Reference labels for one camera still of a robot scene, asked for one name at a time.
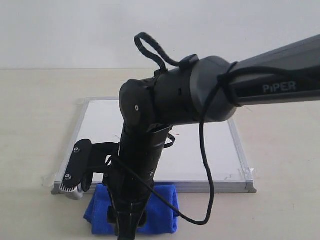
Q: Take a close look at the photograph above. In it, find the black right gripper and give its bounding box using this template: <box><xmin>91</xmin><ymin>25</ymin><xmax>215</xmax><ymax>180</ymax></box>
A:
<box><xmin>107</xmin><ymin>125</ymin><xmax>170</xmax><ymax>240</ymax></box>

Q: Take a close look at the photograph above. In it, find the blue cloth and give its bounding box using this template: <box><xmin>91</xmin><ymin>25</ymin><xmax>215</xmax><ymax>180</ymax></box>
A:
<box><xmin>83</xmin><ymin>184</ymin><xmax>179</xmax><ymax>235</ymax></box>

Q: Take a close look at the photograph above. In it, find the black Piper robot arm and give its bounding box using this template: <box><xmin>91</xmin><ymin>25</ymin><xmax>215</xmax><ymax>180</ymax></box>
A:
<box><xmin>104</xmin><ymin>32</ymin><xmax>320</xmax><ymax>240</ymax></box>

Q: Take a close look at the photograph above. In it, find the white board with metal frame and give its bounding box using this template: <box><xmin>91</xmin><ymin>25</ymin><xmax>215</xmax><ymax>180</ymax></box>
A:
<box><xmin>51</xmin><ymin>97</ymin><xmax>256</xmax><ymax>195</ymax></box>

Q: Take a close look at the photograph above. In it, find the clear tape piece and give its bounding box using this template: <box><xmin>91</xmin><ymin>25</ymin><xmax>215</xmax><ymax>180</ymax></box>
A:
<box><xmin>239</xmin><ymin>167</ymin><xmax>258</xmax><ymax>181</ymax></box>
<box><xmin>75</xmin><ymin>98</ymin><xmax>88</xmax><ymax>105</ymax></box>
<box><xmin>41</xmin><ymin>172</ymin><xmax>61</xmax><ymax>188</ymax></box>

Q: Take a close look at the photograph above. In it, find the black cable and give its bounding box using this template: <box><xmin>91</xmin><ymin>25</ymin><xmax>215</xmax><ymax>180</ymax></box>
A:
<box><xmin>109</xmin><ymin>62</ymin><xmax>320</xmax><ymax>226</ymax></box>

